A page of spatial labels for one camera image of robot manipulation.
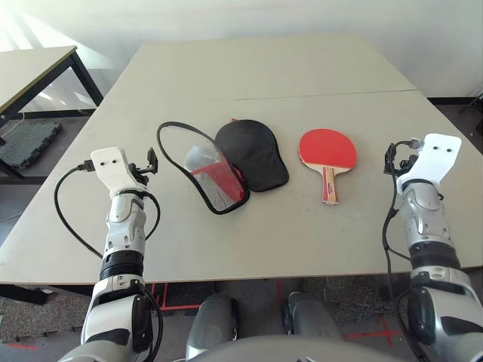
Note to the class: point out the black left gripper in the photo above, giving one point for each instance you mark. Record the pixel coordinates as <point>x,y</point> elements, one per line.
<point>139,174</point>

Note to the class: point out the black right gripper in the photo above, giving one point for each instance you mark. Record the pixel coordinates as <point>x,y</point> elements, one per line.
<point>405,166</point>

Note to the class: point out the red ping-pong paddle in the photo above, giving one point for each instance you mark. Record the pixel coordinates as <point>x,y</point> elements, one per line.
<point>327,149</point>

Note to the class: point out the black red paddle case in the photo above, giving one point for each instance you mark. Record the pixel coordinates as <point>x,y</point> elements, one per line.
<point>260,158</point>

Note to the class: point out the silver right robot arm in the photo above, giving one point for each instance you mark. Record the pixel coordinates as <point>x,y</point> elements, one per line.
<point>426,218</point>

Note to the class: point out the black tripod stand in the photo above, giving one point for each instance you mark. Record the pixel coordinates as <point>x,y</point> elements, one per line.
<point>471,105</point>

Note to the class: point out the black foam floor mat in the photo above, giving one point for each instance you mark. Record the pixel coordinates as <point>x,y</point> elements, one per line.
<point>26,143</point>

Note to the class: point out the black-framed side table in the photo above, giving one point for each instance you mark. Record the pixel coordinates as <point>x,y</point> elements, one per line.
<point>30,71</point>

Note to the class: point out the silver left robot leg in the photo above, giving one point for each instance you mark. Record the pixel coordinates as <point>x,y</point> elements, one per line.
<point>211,320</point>

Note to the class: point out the grey robot torso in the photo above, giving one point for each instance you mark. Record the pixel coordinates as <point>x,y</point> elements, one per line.
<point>287,352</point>

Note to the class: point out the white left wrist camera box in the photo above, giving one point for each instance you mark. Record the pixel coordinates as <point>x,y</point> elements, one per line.
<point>111,169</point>

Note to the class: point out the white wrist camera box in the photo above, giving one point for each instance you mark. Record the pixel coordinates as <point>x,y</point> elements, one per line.
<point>434,158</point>
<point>111,169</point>

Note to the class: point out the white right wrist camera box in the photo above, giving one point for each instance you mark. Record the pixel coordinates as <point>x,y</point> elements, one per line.
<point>434,158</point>

